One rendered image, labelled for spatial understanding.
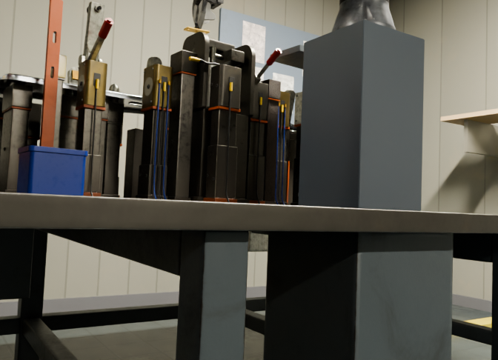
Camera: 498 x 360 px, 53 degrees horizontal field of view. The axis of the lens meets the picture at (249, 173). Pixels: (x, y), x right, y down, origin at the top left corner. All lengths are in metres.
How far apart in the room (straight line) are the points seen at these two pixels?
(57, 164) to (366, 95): 0.64
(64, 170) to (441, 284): 0.82
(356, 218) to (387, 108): 0.35
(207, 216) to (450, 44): 3.98
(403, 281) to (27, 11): 2.86
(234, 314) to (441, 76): 3.91
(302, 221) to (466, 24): 3.84
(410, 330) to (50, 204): 0.78
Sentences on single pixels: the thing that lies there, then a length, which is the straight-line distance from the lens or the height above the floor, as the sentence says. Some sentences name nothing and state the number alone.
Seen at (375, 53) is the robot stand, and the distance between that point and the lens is 1.14.
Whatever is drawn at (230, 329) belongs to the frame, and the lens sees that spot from 0.78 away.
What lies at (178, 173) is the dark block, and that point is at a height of 0.78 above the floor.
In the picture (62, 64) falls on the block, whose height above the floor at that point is 1.04.
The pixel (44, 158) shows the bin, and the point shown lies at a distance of 1.01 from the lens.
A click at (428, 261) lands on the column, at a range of 1.16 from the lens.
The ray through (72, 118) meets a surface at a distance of 1.53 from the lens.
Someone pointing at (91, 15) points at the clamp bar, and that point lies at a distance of 1.45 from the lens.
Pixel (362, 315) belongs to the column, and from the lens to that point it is 1.03.
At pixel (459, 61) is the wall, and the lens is 4.47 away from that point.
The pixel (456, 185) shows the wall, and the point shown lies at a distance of 4.31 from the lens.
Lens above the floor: 0.70
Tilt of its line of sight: 4 degrees up
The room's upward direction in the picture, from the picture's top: 2 degrees clockwise
